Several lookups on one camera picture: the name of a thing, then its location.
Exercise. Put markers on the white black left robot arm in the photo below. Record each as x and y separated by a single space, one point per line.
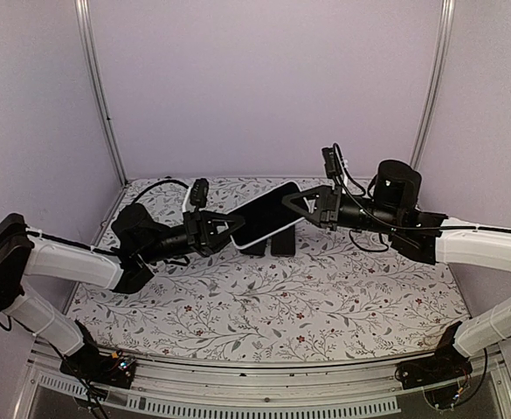
124 270

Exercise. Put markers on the aluminium frame post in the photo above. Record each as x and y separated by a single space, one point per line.
84 22
438 66

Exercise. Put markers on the left aluminium frame post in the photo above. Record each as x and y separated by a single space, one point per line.
84 22

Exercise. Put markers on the floral patterned table mat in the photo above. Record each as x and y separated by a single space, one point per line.
340 297

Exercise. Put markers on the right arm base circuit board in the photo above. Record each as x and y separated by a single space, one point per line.
445 364

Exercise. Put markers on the black smartphone corner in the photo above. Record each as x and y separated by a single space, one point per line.
256 250

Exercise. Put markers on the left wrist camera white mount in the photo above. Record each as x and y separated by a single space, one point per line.
196 196

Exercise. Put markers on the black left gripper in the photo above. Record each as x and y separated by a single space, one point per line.
202 232

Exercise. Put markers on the black smartphone with white edge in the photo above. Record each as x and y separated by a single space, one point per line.
264 216

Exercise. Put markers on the right aluminium frame post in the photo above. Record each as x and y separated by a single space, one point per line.
438 66

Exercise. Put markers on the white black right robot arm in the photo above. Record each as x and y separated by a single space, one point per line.
423 237

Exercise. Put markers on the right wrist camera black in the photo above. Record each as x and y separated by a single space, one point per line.
334 165

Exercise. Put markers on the aluminium front rail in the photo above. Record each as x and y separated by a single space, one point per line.
169 387

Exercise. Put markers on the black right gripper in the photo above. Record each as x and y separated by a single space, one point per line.
327 206

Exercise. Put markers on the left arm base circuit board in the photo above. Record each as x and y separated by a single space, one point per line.
89 364

